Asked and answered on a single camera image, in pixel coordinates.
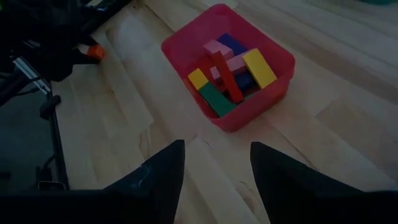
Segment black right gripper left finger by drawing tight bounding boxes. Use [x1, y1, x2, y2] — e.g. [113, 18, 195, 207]
[104, 139, 186, 224]

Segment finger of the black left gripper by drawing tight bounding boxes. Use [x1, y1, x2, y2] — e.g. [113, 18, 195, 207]
[73, 35, 98, 50]
[71, 55, 101, 66]

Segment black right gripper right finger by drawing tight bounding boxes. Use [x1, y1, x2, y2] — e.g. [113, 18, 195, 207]
[250, 141, 364, 224]

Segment long yellow block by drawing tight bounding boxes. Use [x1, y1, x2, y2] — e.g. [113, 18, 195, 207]
[187, 67, 210, 91]
[241, 47, 279, 90]

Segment long green block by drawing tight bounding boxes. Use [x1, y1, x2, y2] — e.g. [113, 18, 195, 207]
[198, 82, 238, 119]

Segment long pink block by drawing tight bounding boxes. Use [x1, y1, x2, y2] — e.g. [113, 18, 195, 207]
[210, 51, 250, 82]
[201, 39, 235, 60]

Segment long red block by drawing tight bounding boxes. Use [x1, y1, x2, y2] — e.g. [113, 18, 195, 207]
[211, 50, 245, 105]

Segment red translucent plastic bin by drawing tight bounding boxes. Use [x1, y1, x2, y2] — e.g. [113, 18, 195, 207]
[160, 3, 296, 134]

